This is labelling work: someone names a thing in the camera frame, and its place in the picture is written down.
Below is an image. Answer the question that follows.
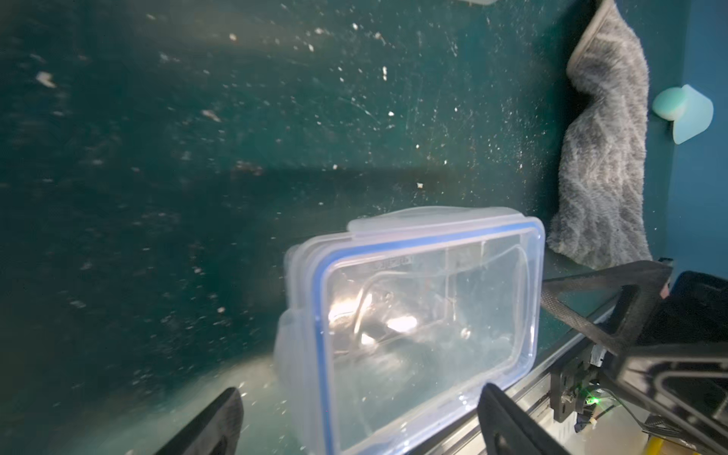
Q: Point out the small clear lunch box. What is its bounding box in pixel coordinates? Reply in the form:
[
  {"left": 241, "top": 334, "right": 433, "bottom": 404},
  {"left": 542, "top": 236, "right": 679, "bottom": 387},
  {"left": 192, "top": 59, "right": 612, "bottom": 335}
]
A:
[{"left": 274, "top": 207, "right": 545, "bottom": 454}]

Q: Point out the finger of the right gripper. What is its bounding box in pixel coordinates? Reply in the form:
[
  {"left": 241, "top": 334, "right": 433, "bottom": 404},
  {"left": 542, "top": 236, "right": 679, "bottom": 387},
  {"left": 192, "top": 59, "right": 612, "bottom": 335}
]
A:
[{"left": 540, "top": 261, "right": 672, "bottom": 356}]

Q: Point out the mint green small trowel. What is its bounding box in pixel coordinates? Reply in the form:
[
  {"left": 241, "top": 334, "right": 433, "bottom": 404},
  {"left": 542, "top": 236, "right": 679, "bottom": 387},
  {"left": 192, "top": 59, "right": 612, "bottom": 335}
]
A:
[{"left": 652, "top": 85, "right": 714, "bottom": 145}]

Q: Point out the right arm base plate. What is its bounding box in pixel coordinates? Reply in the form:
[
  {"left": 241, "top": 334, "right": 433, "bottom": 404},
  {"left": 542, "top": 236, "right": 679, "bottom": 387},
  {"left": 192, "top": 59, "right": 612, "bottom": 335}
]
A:
[{"left": 549, "top": 344, "right": 598, "bottom": 424}]

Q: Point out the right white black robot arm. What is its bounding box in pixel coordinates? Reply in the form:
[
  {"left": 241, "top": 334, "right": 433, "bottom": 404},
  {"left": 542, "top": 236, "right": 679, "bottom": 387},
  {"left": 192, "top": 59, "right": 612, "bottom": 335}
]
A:
[{"left": 541, "top": 261, "right": 727, "bottom": 454}]

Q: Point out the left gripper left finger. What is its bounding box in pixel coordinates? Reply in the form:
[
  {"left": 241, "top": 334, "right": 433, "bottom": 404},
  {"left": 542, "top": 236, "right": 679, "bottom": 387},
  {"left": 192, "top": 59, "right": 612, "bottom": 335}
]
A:
[{"left": 155, "top": 388, "right": 245, "bottom": 455}]

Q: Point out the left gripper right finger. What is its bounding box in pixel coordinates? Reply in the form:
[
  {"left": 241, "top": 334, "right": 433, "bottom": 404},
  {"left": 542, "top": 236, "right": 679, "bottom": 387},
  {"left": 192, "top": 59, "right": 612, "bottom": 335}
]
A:
[{"left": 477, "top": 383, "right": 569, "bottom": 455}]

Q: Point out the grey striped cloth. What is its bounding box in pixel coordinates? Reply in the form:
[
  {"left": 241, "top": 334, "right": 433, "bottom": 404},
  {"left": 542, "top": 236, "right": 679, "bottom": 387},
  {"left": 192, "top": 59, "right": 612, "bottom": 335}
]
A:
[{"left": 547, "top": 1, "right": 651, "bottom": 269}]

